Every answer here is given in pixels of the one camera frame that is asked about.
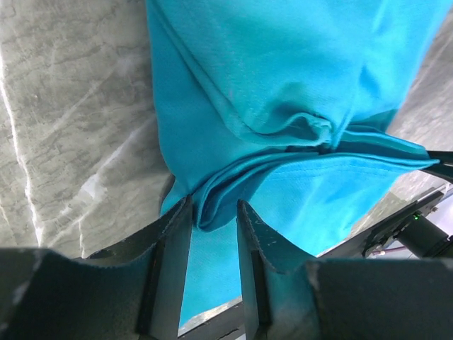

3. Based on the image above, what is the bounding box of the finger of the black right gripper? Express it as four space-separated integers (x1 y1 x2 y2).
423 151 453 183

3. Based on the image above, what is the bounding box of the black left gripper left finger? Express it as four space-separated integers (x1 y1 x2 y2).
1 197 193 339

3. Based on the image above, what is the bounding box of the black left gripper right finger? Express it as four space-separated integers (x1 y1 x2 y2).
237 200 452 339

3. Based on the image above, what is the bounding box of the teal t shirt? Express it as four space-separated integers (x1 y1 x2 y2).
146 1 452 322

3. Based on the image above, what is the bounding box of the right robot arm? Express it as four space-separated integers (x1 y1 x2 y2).
322 188 452 259

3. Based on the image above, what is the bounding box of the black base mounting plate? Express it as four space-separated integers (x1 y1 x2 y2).
178 299 246 339

